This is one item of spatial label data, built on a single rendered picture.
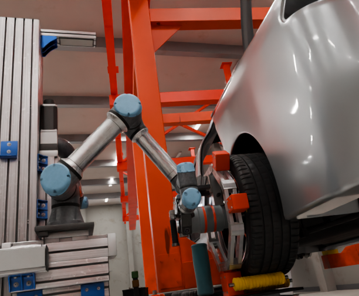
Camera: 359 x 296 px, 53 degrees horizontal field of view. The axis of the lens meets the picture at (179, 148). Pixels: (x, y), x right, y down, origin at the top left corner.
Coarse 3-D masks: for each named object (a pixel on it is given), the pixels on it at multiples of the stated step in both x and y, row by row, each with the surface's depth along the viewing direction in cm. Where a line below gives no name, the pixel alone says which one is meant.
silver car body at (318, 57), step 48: (240, 0) 255; (288, 0) 144; (336, 0) 125; (288, 48) 141; (336, 48) 121; (240, 96) 200; (288, 96) 144; (336, 96) 119; (288, 144) 147; (336, 144) 118; (288, 192) 151; (336, 192) 118; (192, 240) 421; (336, 240) 382
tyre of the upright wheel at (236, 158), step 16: (240, 160) 180; (256, 160) 179; (240, 176) 171; (256, 176) 170; (272, 176) 170; (256, 192) 165; (272, 192) 165; (256, 208) 161; (272, 208) 162; (256, 224) 160; (272, 224) 162; (288, 224) 163; (256, 240) 160; (272, 240) 162; (288, 240) 163; (256, 256) 162; (272, 256) 164; (288, 256) 167; (256, 272) 169; (272, 272) 172; (288, 272) 176
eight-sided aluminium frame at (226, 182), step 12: (228, 180) 173; (228, 192) 171; (204, 204) 214; (228, 216) 165; (240, 216) 165; (228, 228) 166; (240, 228) 163; (216, 240) 209; (228, 240) 168; (240, 240) 165; (228, 252) 170; (240, 252) 168; (216, 264) 193; (228, 264) 170; (240, 264) 171
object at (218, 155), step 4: (212, 152) 185; (216, 152) 183; (220, 152) 183; (224, 152) 183; (212, 156) 185; (216, 156) 180; (220, 156) 180; (224, 156) 180; (228, 156) 181; (212, 160) 186; (216, 160) 180; (220, 160) 180; (224, 160) 181; (228, 160) 181; (212, 164) 186; (216, 164) 180; (220, 164) 181; (224, 164) 181; (228, 164) 182; (216, 168) 181; (220, 168) 181; (224, 168) 182; (228, 168) 182
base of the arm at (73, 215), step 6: (54, 204) 148; (60, 204) 147; (66, 204) 147; (72, 204) 149; (78, 204) 152; (54, 210) 147; (60, 210) 146; (66, 210) 146; (72, 210) 147; (78, 210) 150; (54, 216) 146; (60, 216) 144; (66, 216) 144; (72, 216) 145; (78, 216) 148; (48, 222) 146; (54, 222) 143; (60, 222) 142; (66, 222) 143; (72, 222) 144; (78, 222) 146
